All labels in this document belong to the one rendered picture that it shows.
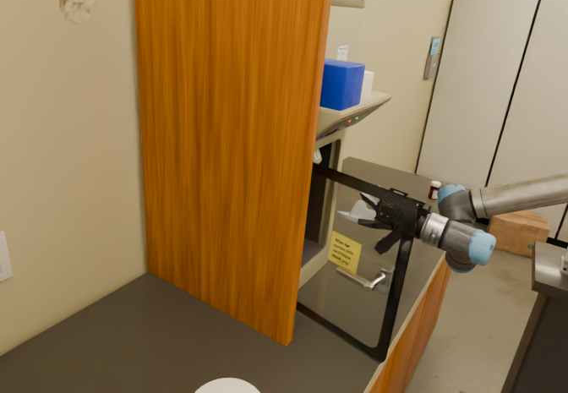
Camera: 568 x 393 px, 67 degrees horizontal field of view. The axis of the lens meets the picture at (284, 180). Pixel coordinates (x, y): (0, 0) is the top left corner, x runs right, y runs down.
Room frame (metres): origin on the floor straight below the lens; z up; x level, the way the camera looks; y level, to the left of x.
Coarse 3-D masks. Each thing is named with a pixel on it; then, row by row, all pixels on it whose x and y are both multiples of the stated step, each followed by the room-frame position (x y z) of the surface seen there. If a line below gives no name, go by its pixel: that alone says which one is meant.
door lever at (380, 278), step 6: (336, 270) 0.76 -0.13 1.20; (342, 270) 0.75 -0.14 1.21; (348, 270) 0.75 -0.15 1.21; (342, 276) 0.75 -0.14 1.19; (348, 276) 0.74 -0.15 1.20; (354, 276) 0.73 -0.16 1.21; (360, 276) 0.73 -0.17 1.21; (378, 276) 0.74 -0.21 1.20; (384, 276) 0.74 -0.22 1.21; (354, 282) 0.73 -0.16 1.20; (360, 282) 0.72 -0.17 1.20; (366, 282) 0.71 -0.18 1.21; (372, 282) 0.71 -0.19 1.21; (378, 282) 0.72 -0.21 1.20; (384, 282) 0.73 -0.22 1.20; (366, 288) 0.70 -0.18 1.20; (372, 288) 0.70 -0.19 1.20
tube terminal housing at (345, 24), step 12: (336, 12) 1.05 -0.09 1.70; (348, 12) 1.11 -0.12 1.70; (360, 12) 1.17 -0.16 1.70; (336, 24) 1.06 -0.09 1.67; (348, 24) 1.12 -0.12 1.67; (360, 24) 1.18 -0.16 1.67; (336, 36) 1.07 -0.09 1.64; (348, 36) 1.13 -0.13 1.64; (336, 48) 1.07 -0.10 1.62; (348, 48) 1.13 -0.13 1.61; (348, 60) 1.14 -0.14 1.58; (324, 144) 1.07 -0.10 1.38; (336, 144) 1.20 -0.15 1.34; (336, 156) 1.20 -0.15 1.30; (336, 168) 1.20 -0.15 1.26
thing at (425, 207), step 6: (402, 192) 0.98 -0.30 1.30; (420, 204) 0.93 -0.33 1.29; (426, 204) 0.93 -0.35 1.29; (420, 210) 0.93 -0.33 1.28; (426, 210) 0.90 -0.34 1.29; (420, 216) 0.91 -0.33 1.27; (426, 216) 0.90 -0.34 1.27; (420, 222) 0.90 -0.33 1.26; (420, 228) 0.89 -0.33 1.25; (414, 234) 0.90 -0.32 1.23
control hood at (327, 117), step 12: (372, 96) 1.07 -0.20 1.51; (384, 96) 1.09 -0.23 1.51; (324, 108) 0.89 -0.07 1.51; (348, 108) 0.91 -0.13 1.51; (360, 108) 0.95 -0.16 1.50; (372, 108) 1.06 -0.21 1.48; (324, 120) 0.88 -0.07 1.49; (336, 120) 0.86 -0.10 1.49; (360, 120) 1.16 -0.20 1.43; (324, 132) 0.90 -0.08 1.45; (336, 132) 1.06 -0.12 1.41
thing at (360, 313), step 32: (320, 192) 0.86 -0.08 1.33; (352, 192) 0.81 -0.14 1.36; (384, 192) 0.76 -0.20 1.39; (320, 224) 0.85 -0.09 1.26; (352, 224) 0.80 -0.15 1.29; (384, 224) 0.75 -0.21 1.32; (416, 224) 0.72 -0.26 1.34; (320, 256) 0.84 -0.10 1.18; (384, 256) 0.75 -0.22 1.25; (320, 288) 0.84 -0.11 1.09; (352, 288) 0.78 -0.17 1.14; (384, 288) 0.74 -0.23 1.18; (320, 320) 0.83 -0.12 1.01; (352, 320) 0.77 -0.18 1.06; (384, 320) 0.73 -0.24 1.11; (384, 352) 0.72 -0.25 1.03
